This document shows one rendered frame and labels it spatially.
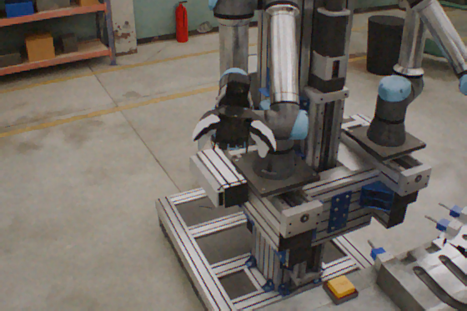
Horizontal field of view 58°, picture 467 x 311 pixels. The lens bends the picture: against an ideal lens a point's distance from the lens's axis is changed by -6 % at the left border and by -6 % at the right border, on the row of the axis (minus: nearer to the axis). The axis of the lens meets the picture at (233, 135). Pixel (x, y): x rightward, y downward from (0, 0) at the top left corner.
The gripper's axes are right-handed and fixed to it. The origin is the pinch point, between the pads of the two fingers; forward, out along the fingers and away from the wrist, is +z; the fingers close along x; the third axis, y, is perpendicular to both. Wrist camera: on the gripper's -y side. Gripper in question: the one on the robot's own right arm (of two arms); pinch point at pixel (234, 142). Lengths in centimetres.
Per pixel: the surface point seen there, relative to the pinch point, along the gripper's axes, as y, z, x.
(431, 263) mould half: 48, -25, -67
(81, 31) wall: 140, -482, 184
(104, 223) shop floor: 156, -148, 64
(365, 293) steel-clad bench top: 60, -21, -49
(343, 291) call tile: 57, -19, -40
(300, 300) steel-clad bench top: 62, -19, -28
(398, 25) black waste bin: 60, -406, -186
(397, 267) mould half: 50, -24, -56
